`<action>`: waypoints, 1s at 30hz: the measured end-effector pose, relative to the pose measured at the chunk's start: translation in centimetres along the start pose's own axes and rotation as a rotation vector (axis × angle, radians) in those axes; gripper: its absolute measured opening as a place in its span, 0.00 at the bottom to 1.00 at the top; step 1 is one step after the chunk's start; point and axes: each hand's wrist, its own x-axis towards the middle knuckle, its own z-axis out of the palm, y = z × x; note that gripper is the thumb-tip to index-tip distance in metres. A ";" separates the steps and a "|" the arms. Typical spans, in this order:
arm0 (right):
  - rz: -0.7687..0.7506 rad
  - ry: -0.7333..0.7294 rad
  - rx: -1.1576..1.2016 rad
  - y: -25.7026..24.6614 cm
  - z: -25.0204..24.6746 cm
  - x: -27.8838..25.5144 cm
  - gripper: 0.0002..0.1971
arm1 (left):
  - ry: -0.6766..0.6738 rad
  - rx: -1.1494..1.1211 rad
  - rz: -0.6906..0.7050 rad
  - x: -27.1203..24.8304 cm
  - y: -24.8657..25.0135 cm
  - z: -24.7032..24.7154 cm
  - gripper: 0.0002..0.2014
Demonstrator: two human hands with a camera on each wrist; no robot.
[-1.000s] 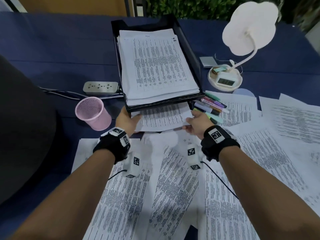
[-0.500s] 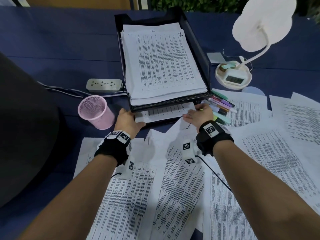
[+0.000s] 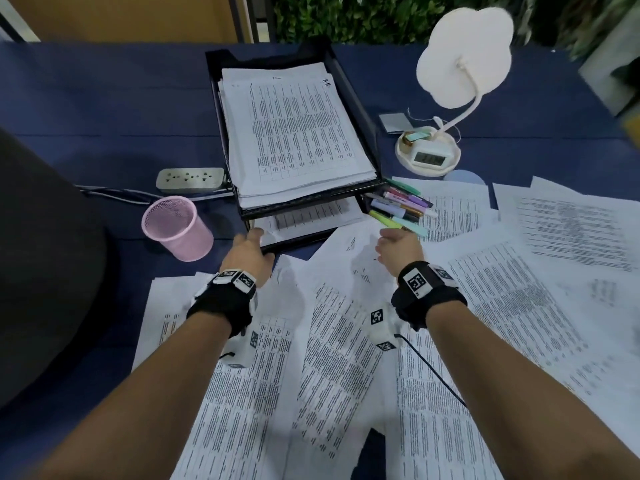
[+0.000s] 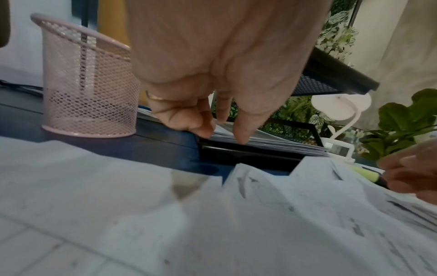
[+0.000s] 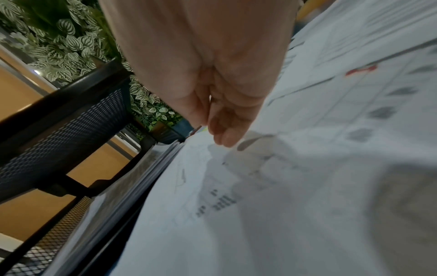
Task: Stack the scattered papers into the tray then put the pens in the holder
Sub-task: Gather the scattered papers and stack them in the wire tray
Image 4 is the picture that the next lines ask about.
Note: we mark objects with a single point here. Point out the dark metal door frame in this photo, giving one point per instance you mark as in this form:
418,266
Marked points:
85,10

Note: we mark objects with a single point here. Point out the person's right hand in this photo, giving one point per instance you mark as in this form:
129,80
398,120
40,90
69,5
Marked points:
416,172

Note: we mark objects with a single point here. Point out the black mesh tiered tray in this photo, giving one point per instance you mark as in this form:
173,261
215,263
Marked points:
239,159

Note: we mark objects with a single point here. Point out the person's left hand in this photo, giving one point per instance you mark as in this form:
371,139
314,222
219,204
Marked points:
222,40

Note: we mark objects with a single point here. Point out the yellow highlighter pen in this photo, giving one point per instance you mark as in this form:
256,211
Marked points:
365,175

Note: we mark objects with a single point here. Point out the pink mesh cup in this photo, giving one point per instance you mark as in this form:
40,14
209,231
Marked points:
85,94

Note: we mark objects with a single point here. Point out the green plant wall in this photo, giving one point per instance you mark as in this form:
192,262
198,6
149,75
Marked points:
336,40

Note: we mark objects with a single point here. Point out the dark green potted plant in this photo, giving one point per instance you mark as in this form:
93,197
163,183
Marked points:
399,118

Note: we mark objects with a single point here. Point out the white flower-shaped desk lamp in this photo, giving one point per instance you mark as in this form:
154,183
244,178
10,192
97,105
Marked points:
341,102

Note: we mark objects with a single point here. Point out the pile of printed papers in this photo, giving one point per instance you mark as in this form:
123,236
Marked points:
136,215

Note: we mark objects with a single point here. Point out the large black chair back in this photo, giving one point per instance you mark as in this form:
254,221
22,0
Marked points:
4,21

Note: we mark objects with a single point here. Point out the small digital clock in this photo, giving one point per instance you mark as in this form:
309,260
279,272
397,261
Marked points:
338,149

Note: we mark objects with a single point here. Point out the white board panel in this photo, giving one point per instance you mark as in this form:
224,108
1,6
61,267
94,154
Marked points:
20,54

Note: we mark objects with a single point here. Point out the printed paper sheet bundle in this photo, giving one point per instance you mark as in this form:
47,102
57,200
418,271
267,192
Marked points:
290,147

